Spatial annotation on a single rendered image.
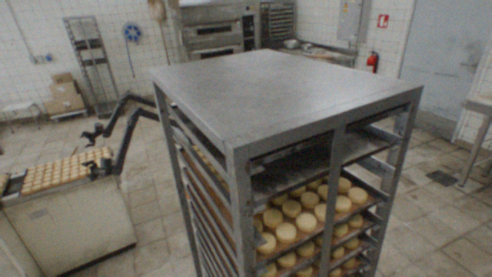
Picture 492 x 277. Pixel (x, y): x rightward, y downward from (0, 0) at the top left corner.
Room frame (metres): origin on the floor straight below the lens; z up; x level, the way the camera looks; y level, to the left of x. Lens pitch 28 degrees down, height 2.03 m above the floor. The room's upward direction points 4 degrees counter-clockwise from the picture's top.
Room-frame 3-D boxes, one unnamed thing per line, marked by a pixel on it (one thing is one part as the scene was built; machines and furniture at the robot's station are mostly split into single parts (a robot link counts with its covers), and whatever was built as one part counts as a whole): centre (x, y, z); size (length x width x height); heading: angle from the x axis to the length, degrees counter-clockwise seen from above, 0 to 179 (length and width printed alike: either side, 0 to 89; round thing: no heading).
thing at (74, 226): (1.74, 1.43, 0.45); 0.70 x 0.34 x 0.90; 117
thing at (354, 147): (0.74, -0.05, 1.68); 0.60 x 0.40 x 0.02; 27
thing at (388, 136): (0.83, -0.22, 1.68); 0.64 x 0.03 x 0.03; 27
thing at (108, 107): (5.25, 2.71, 0.93); 0.64 x 0.51 x 1.78; 25
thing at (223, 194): (0.66, 0.13, 1.59); 0.64 x 0.03 x 0.03; 27
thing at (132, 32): (5.87, 2.10, 1.10); 0.41 x 0.17 x 1.10; 112
